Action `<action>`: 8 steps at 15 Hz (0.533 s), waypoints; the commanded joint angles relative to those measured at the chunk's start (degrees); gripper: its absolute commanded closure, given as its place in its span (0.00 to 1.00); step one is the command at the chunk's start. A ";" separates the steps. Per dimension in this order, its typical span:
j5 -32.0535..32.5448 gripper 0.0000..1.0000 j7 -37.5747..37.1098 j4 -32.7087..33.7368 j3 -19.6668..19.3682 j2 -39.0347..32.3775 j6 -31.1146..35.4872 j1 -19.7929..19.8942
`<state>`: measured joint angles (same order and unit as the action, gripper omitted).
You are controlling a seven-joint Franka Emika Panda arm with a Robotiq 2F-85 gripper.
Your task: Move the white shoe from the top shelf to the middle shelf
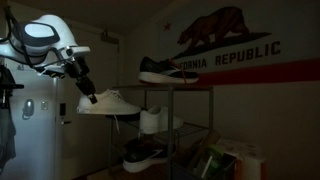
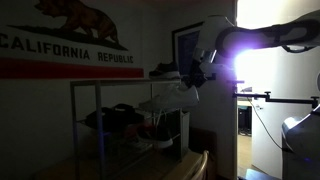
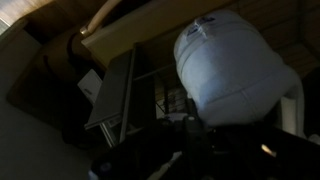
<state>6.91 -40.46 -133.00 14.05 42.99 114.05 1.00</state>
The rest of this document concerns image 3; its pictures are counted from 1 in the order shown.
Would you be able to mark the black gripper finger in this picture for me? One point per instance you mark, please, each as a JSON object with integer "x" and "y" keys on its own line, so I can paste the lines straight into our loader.
{"x": 192, "y": 116}

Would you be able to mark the metal shoe rack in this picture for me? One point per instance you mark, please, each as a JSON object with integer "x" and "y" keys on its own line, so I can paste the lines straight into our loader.
{"x": 113, "y": 90}

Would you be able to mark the small white box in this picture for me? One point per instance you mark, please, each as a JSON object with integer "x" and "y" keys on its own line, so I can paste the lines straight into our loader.
{"x": 90, "y": 86}

